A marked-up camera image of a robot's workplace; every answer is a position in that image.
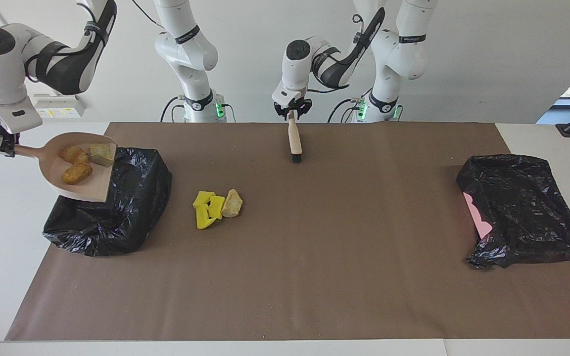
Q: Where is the beige hand brush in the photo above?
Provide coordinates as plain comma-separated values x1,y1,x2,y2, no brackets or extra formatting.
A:
287,110,303,164

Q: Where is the orange striped toy croissant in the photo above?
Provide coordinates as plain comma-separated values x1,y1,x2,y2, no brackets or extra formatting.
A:
59,145,90,166

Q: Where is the brown toy bread roll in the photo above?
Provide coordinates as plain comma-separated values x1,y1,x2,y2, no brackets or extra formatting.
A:
61,162,94,186

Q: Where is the beige plastic dustpan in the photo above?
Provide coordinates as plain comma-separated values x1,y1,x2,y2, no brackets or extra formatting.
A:
0,132,118,203

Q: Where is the pale beige toy pastry chunk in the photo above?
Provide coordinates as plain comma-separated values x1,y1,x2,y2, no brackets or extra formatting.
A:
221,188,243,219

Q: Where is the black plastic trash bag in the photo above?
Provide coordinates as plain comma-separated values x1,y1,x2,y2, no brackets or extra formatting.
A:
43,147,173,257

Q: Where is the pink plastic bin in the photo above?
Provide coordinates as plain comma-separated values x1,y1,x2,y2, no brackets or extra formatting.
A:
463,192,494,240

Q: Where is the black bag over pink bin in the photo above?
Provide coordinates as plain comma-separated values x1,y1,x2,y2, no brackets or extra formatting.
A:
456,154,570,269

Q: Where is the brown paper table mat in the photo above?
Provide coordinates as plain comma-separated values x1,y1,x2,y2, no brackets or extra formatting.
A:
5,122,570,342

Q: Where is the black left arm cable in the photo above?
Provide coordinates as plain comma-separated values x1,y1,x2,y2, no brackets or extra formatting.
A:
306,13,366,95

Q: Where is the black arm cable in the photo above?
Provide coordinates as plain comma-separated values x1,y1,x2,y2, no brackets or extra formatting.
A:
306,13,366,95
76,0,163,36

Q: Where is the black base power cable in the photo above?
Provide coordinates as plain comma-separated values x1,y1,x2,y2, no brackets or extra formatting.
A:
327,97,366,123
160,95,187,123

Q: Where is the white wall socket box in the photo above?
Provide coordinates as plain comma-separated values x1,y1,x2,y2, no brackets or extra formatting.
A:
38,94,87,120

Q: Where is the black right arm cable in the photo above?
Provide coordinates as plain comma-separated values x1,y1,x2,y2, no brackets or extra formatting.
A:
76,0,163,36

